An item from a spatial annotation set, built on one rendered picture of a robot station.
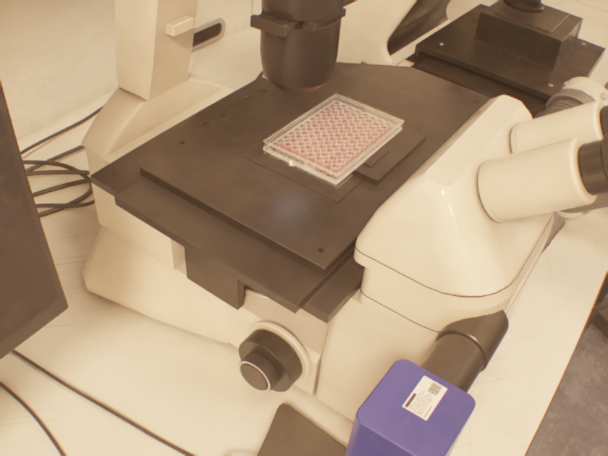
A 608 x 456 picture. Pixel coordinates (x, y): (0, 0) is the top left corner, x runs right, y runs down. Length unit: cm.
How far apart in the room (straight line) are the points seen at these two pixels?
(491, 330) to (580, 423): 125
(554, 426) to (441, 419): 127
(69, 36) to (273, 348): 67
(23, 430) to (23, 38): 60
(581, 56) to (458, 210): 88
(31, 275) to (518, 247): 36
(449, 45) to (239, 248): 74
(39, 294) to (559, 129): 41
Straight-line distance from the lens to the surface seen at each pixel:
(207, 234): 52
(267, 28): 50
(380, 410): 39
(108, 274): 72
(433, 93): 74
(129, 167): 62
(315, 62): 52
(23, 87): 103
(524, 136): 50
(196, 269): 63
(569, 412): 171
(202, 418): 63
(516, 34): 117
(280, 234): 50
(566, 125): 48
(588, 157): 41
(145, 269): 69
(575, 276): 87
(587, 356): 186
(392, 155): 60
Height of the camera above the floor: 129
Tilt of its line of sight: 42 degrees down
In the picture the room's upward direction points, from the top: 4 degrees clockwise
